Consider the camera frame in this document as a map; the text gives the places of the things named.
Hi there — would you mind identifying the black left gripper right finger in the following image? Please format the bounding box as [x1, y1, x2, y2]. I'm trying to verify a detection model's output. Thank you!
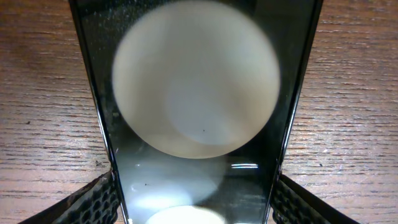
[271, 174, 359, 224]

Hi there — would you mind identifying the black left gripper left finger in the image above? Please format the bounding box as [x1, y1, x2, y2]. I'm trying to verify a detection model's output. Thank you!
[20, 171, 120, 224]

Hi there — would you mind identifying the black Samsung smartphone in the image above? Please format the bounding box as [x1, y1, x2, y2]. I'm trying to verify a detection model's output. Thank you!
[70, 0, 322, 223]

